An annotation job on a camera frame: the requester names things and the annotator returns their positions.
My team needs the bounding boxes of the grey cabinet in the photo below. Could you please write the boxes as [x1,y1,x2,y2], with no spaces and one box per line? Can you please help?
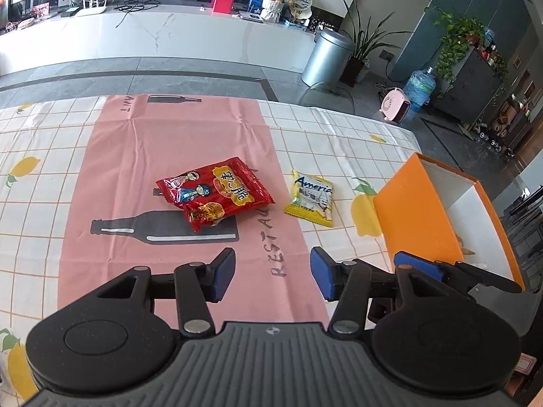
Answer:
[433,44,517,124]

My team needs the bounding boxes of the small red snack packet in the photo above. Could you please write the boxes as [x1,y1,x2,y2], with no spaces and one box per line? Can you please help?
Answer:
[183,201,237,233]

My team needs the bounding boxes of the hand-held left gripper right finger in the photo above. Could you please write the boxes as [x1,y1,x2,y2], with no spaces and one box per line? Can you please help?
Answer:
[310,246,469,335]

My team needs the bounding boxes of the teddy bear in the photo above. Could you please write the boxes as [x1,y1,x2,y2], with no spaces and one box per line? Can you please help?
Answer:
[260,0,294,22]

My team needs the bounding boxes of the blue-grey partition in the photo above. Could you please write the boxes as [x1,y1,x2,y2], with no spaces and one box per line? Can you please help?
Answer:
[392,0,531,90]

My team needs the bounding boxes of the pink fan heater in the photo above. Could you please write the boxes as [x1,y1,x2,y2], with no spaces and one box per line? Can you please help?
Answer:
[378,87,415,125]

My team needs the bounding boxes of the potted long-leaf plant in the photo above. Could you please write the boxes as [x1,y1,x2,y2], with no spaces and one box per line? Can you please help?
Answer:
[339,0,412,88]

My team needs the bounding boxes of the large red snack packet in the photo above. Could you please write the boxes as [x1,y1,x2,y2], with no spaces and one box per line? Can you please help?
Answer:
[155,157,275,222]

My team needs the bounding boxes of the white router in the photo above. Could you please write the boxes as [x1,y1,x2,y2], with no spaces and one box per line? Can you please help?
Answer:
[74,0,110,17]

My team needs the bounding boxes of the trailing ivy plant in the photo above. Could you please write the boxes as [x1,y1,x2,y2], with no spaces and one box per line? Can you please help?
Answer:
[434,8,487,84]

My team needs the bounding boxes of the orange cardboard box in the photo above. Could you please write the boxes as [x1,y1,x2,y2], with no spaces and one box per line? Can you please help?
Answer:
[373,153,527,294]

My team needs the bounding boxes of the decorative plate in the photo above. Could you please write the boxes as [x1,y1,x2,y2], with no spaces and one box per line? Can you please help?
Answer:
[288,0,315,20]

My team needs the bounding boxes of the round glass table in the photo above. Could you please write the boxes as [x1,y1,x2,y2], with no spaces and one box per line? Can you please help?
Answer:
[296,81,355,115]

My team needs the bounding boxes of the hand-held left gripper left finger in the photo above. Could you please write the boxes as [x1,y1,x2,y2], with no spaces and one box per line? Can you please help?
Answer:
[97,247,237,338]

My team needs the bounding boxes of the silver trash bin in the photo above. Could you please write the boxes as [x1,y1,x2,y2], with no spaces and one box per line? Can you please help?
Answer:
[301,30,355,88]

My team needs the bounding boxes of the yellow snack packet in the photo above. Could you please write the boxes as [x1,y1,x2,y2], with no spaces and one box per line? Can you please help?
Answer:
[283,170,335,228]

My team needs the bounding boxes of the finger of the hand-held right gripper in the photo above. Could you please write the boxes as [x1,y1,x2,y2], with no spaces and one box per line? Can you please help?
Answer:
[367,296,398,324]
[394,251,524,294]

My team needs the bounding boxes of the white marble counter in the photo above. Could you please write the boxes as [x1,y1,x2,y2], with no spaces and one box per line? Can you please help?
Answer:
[0,2,328,78]

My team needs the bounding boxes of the blue water bottle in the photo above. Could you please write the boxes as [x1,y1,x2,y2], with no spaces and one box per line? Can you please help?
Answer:
[402,66,438,113]

